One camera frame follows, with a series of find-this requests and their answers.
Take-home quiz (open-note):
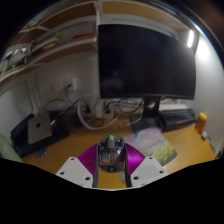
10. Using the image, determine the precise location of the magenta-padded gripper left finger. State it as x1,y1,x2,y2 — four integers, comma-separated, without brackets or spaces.
55,143,101,189

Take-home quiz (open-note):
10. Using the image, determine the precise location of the black cable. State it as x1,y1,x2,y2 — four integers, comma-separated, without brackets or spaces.
41,96,158,128

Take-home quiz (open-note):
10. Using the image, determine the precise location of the wooden wall shelf unit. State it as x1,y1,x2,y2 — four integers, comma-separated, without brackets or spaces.
0,0,188,88

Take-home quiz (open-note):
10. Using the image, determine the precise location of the small dark adapter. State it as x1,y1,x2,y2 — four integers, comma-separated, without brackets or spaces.
34,148,48,159

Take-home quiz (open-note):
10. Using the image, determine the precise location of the black computer monitor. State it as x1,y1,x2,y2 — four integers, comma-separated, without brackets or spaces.
97,23,197,133

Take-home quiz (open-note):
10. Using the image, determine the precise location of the black keyboard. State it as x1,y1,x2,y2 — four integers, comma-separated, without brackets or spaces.
158,108,198,132

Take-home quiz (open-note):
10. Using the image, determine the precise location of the orange bottle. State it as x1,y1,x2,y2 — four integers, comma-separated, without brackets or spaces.
194,112,208,135

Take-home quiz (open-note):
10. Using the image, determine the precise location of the white power strip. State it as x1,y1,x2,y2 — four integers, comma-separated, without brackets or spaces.
84,99,114,119

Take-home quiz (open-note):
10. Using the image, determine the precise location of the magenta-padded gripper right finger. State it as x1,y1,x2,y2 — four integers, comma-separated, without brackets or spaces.
123,139,169,189

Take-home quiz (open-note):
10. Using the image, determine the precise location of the white wall socket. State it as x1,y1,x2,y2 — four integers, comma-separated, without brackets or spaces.
53,77,78,94

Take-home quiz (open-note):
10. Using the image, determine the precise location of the white cable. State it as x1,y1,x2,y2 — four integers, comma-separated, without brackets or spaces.
77,94,123,131

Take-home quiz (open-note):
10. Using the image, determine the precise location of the cherry blossom print mouse pad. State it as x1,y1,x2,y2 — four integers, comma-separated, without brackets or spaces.
123,126,178,167

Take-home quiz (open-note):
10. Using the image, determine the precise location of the bright light bar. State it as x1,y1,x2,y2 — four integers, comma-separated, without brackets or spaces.
186,29,195,49

